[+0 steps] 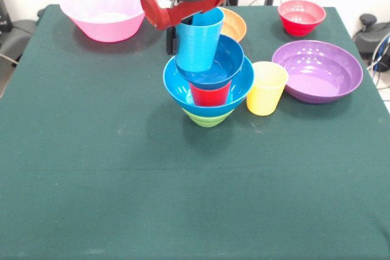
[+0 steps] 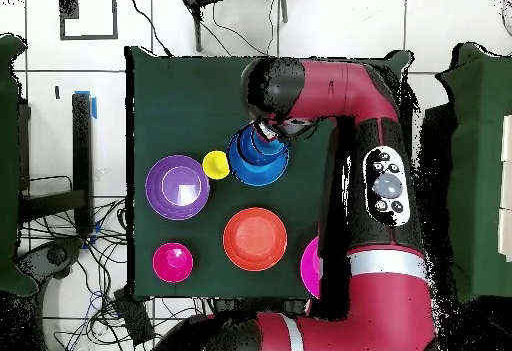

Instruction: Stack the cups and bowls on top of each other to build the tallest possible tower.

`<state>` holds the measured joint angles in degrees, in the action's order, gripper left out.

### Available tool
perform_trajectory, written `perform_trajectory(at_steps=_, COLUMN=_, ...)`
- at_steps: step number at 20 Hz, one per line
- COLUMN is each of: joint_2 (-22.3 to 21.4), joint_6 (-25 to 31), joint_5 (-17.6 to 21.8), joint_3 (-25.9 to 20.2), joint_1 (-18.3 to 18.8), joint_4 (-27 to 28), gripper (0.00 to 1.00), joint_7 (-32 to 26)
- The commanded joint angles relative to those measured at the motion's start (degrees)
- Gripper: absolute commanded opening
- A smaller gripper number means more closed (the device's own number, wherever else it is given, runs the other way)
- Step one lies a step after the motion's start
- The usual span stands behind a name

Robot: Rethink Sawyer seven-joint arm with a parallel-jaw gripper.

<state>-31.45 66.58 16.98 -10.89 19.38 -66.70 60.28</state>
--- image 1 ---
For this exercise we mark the purple bowl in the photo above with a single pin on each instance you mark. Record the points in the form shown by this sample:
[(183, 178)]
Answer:
[(317, 71)]

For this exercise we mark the small crimson bowl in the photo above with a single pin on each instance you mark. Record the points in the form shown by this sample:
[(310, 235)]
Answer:
[(301, 19)]

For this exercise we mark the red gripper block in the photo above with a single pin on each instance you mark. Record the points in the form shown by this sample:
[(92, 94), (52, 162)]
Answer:
[(182, 11)]

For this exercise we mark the yellow cup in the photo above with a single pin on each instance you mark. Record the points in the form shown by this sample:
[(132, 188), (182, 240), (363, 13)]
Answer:
[(268, 98)]

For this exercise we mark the large light blue bowl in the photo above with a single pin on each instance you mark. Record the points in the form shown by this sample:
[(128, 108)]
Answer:
[(176, 89)]

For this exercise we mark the light blue cup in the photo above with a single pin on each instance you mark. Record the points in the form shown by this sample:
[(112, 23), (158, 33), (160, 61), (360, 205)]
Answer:
[(198, 47)]

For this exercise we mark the small dark blue bowl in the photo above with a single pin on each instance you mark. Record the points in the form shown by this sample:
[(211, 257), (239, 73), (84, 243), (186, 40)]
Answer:
[(228, 62)]

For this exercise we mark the orange bowl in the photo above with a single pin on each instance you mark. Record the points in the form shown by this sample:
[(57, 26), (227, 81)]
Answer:
[(234, 25)]

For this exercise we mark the red cup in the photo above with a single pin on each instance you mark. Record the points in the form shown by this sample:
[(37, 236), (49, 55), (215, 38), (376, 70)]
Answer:
[(210, 97)]

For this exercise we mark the large pink bowl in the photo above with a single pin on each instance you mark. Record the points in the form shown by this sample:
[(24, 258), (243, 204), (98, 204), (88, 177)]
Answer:
[(106, 25)]

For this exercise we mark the green bowl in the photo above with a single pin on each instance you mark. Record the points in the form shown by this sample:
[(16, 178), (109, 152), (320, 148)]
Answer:
[(207, 120)]

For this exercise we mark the dark green tablecloth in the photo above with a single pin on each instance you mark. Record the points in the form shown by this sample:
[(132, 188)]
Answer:
[(122, 181)]

